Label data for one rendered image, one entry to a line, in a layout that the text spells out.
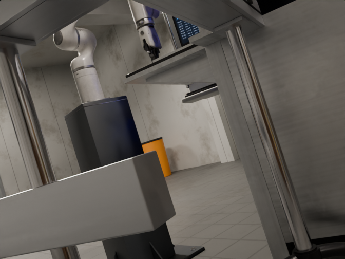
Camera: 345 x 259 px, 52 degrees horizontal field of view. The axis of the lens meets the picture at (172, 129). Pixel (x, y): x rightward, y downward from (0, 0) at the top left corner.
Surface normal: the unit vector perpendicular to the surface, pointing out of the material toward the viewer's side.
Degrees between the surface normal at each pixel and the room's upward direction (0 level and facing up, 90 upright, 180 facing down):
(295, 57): 90
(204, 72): 90
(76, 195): 90
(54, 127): 90
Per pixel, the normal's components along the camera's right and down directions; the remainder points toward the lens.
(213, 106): -0.75, 0.21
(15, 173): 0.59, -0.22
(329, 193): -0.45, 0.11
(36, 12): 0.30, 0.95
